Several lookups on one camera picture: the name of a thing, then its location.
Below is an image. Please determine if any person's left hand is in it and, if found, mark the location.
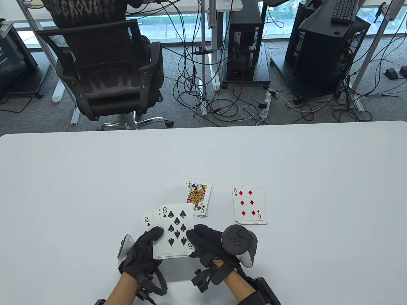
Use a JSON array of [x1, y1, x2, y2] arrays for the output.
[[118, 227, 164, 280]]

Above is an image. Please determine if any person's right hand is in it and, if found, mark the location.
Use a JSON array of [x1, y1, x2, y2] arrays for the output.
[[186, 224, 242, 270]]

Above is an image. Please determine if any deck of playing cards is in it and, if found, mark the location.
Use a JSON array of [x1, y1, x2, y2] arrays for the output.
[[145, 203, 195, 259]]

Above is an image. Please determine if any pile of clubs cards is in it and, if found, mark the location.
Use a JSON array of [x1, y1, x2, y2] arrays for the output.
[[185, 180, 213, 218]]

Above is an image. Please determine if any pile of diamonds cards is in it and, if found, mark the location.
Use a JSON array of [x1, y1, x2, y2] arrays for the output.
[[233, 185, 268, 225]]

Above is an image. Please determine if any person's left forearm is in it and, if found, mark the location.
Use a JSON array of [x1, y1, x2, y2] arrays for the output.
[[105, 273, 140, 305]]

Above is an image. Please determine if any black right forearm battery pack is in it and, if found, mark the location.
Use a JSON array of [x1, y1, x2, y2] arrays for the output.
[[251, 277, 281, 305]]

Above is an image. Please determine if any grey left hand controller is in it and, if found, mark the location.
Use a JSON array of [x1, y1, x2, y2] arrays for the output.
[[118, 234, 168, 296]]

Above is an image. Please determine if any grey hand controller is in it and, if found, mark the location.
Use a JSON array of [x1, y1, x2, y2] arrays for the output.
[[118, 234, 168, 296], [222, 225, 258, 268]]

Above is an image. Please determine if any grey right hand controller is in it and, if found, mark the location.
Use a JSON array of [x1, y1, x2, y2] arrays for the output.
[[222, 225, 258, 268]]

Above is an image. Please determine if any white power strip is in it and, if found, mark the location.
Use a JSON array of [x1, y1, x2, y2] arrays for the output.
[[259, 90, 276, 119]]

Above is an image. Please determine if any black mesh office chair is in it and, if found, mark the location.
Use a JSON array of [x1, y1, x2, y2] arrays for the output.
[[36, 18, 175, 131]]

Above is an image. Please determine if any black tower cart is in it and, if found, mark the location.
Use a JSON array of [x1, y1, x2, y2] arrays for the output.
[[222, 43, 271, 89]]

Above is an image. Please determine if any black equipment stand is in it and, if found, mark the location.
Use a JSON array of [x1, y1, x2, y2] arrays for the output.
[[285, 0, 371, 99]]

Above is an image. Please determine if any black computer tower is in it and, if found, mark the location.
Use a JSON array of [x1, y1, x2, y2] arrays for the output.
[[226, 0, 264, 80]]

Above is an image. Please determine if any black rolling cabinet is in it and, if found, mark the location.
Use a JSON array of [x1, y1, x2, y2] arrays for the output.
[[0, 19, 45, 99]]

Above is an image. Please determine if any black keyboard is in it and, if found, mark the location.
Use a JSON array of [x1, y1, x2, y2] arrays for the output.
[[331, 0, 360, 24]]

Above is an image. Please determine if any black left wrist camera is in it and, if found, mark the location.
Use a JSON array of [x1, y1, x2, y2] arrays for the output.
[[136, 280, 156, 305]]

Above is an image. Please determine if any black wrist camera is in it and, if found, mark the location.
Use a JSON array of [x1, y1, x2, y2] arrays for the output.
[[191, 267, 223, 293], [136, 280, 156, 305]]

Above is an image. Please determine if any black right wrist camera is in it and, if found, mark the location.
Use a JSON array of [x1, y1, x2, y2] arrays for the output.
[[191, 267, 223, 293]]

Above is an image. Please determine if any black right wrist strap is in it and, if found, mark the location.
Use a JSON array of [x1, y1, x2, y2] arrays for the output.
[[238, 291, 264, 305]]

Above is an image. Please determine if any white floor cable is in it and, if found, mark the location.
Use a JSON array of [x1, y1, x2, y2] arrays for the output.
[[238, 106, 265, 121]]

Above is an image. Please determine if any tangle of black floor cables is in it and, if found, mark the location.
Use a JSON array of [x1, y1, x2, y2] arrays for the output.
[[173, 0, 271, 123], [331, 32, 407, 123]]

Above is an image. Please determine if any aluminium desk frame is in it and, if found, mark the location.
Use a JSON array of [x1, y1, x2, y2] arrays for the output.
[[350, 0, 407, 112]]

